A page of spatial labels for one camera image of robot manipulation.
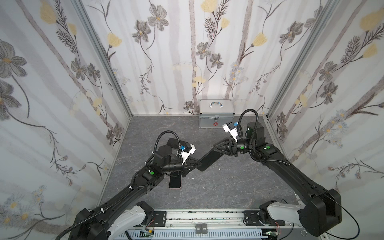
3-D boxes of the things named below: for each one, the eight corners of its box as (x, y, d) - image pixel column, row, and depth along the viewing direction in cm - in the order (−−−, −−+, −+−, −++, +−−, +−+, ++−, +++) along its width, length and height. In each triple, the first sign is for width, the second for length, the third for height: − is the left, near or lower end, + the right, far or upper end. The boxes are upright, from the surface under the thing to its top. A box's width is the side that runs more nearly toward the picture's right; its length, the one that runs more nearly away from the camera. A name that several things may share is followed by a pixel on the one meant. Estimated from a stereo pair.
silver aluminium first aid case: (199, 129, 115) (200, 114, 102) (198, 112, 127) (199, 96, 114) (232, 129, 115) (237, 114, 102) (229, 112, 127) (233, 96, 114)
